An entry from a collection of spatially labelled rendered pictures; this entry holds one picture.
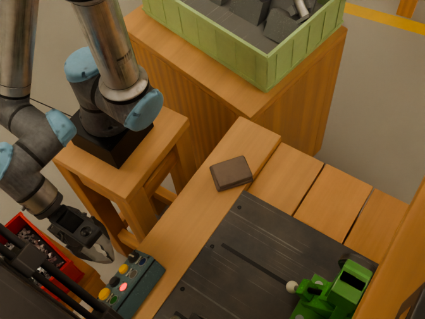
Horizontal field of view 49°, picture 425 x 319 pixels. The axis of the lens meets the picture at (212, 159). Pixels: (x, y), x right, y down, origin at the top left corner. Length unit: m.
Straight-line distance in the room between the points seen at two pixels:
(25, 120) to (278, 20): 0.90
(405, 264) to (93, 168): 1.05
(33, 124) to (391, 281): 0.77
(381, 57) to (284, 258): 1.86
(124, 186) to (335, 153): 1.31
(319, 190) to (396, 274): 0.79
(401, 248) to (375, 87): 2.20
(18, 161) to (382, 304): 0.74
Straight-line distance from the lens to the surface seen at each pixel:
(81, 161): 1.42
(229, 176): 1.21
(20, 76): 1.05
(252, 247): 1.16
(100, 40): 0.97
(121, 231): 1.97
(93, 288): 1.39
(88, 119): 1.30
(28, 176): 1.01
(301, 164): 1.29
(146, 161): 1.36
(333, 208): 1.24
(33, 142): 1.00
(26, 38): 1.02
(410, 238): 0.51
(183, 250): 1.17
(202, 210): 1.21
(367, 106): 2.58
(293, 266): 1.15
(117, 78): 1.04
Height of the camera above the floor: 1.99
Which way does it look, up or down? 58 degrees down
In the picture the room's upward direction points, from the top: 8 degrees counter-clockwise
